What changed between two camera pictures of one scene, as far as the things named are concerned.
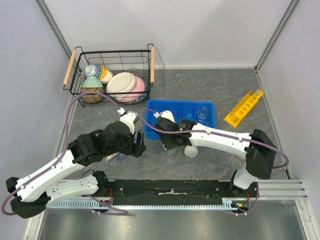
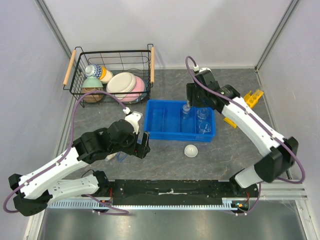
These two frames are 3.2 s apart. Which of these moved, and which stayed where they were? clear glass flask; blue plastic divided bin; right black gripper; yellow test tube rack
Moved: right black gripper
Stayed: blue plastic divided bin; clear glass flask; yellow test tube rack
